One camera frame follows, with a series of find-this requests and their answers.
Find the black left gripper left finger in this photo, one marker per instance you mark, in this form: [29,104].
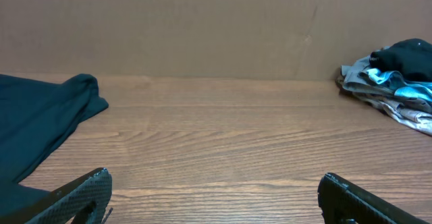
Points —
[83,200]

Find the black folded garment on pile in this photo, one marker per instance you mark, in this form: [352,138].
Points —
[412,58]

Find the light blue garment in pile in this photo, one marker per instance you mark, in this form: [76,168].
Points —
[400,87]

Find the grey garment in pile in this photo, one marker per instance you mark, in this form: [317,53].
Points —
[355,80]

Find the beige garment in pile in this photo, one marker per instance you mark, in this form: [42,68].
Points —
[413,113]

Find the dark teal t-shirt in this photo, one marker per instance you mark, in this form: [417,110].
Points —
[36,118]

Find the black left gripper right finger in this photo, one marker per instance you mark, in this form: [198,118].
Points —
[341,201]

